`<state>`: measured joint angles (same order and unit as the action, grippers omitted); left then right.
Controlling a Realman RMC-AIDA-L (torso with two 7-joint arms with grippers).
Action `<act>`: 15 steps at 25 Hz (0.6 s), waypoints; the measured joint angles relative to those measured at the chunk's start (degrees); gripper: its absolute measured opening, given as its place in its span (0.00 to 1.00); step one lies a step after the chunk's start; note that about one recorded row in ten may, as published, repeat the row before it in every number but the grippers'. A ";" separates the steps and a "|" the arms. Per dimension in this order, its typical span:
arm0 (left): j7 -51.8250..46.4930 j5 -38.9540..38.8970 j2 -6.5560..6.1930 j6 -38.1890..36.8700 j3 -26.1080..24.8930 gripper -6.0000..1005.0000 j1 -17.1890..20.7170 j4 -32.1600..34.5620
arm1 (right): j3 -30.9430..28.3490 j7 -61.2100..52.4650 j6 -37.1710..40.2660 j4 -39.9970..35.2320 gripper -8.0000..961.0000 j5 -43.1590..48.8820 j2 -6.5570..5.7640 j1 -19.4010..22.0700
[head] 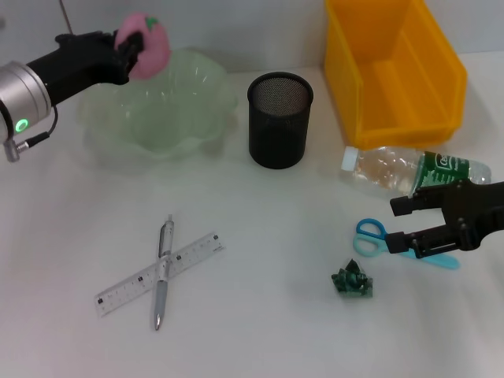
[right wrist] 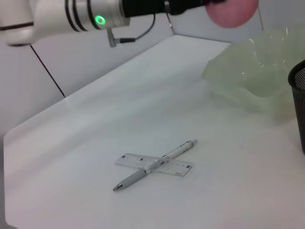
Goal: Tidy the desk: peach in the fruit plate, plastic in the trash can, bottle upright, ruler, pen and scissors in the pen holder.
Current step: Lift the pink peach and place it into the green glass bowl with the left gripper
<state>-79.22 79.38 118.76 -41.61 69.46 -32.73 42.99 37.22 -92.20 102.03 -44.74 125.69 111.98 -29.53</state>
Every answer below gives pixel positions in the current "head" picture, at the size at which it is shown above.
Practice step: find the translucent green fruit plate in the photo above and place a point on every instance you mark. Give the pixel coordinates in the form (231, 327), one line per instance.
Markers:
(165, 114)

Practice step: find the pink toy peach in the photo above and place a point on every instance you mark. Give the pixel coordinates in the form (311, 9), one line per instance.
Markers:
(155, 47)

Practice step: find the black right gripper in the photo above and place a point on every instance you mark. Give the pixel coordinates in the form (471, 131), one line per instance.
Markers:
(476, 212)

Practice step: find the yellow plastic bin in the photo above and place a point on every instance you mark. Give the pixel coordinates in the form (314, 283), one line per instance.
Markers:
(393, 78)

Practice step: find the clear plastic ruler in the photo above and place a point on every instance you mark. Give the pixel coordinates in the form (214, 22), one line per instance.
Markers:
(122, 293)

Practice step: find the silver ballpoint pen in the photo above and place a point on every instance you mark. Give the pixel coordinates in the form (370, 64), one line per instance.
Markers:
(161, 291)

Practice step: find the clear plastic water bottle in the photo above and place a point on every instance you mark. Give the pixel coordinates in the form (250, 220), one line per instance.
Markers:
(382, 169)

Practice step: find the black mesh pen holder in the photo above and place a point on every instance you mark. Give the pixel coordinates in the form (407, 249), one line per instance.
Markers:
(279, 130)

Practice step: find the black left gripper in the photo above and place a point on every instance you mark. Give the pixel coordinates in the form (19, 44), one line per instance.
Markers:
(78, 67)

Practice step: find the blue scissors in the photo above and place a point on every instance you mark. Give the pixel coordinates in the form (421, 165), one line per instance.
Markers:
(370, 236)

